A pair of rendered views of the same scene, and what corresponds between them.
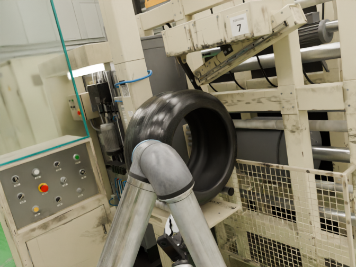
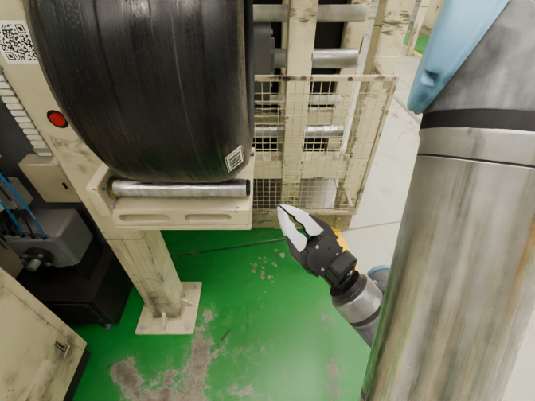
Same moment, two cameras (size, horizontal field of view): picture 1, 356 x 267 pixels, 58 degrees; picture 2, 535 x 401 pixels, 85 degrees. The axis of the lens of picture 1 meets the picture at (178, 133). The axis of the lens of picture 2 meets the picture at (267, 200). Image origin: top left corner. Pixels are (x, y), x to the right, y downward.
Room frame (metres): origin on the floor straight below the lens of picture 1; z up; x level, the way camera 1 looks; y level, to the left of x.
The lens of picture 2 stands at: (1.01, 0.42, 1.39)
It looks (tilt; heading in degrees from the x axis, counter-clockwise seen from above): 44 degrees down; 308
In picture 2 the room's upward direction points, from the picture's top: straight up
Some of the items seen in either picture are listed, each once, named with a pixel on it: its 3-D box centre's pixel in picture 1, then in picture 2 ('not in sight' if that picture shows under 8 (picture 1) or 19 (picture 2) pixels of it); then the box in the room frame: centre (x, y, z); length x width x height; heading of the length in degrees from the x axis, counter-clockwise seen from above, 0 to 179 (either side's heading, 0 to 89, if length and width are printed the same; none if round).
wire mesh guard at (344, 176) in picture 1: (268, 220); (268, 157); (1.63, -0.39, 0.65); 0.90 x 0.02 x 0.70; 38
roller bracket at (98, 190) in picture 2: not in sight; (127, 155); (1.75, 0.12, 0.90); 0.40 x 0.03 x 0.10; 128
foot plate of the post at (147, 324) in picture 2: not in sight; (169, 305); (1.80, 0.18, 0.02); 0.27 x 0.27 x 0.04; 38
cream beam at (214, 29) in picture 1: (217, 31); not in sight; (1.69, -0.30, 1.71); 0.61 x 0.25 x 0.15; 38
